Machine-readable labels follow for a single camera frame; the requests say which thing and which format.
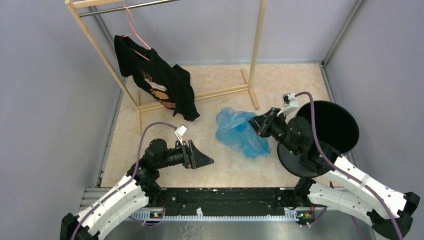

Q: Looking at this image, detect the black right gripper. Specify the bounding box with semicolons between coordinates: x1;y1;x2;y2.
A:
246;107;300;156

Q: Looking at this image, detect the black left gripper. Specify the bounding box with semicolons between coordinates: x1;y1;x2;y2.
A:
156;139;214;169

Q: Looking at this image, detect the blue plastic trash bag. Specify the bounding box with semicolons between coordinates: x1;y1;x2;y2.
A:
215;107;272;159

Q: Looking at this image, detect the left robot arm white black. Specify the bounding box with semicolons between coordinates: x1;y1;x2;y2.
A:
59;138;215;240

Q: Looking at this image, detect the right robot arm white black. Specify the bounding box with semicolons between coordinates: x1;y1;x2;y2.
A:
248;101;420;240

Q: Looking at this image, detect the black round trash bin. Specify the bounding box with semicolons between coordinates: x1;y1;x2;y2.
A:
277;100;360;178

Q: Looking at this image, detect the black printed t-shirt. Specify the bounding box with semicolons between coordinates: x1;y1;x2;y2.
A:
114;35;200;121

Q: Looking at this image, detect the pink clothes hanger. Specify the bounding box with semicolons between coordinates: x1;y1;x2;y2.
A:
122;5;152;50

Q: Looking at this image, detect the wooden clothes rack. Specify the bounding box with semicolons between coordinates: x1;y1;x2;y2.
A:
65;0;268;135

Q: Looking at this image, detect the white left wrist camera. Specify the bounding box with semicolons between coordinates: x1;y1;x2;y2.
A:
174;124;188;144

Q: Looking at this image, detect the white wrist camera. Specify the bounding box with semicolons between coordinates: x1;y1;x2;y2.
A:
277;92;300;116
174;124;188;144

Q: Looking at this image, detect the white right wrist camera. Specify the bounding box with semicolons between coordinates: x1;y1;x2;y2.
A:
277;92;300;116

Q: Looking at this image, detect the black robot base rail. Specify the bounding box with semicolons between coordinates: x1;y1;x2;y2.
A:
82;186;357;223

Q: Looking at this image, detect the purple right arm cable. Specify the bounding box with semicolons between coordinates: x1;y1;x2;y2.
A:
294;91;404;240

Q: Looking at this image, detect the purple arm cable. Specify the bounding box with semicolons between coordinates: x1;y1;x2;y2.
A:
70;121;178;240
294;91;404;240

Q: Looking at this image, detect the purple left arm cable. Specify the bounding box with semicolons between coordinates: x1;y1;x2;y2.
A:
70;121;178;240

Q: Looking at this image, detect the metal corner frame right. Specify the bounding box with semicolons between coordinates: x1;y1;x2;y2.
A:
319;0;367;104

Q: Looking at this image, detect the metal corner frame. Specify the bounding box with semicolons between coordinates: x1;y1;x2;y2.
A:
319;0;367;104
88;14;124;188

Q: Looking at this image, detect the metal corner frame left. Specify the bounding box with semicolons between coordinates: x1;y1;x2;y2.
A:
88;14;124;188

